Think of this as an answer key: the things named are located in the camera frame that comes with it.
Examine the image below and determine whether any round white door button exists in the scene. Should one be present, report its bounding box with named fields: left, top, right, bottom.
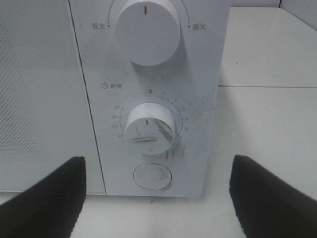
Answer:
left=133, top=163, right=172, bottom=190

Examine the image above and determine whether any white timer knob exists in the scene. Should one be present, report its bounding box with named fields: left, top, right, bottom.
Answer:
left=124, top=103, right=177, bottom=155

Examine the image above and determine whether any white microwave door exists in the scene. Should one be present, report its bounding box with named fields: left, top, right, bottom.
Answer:
left=0, top=0, right=105, bottom=195

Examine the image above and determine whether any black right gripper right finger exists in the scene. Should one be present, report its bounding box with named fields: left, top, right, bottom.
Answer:
left=229, top=155, right=317, bottom=238

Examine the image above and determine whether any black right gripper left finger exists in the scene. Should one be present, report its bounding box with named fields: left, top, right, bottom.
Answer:
left=0, top=157, right=87, bottom=238

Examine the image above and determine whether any upper white power knob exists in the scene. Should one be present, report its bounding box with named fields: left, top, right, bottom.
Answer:
left=115, top=0, right=180, bottom=66

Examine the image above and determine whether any white microwave oven body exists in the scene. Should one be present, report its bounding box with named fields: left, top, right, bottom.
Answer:
left=67, top=0, right=231, bottom=198

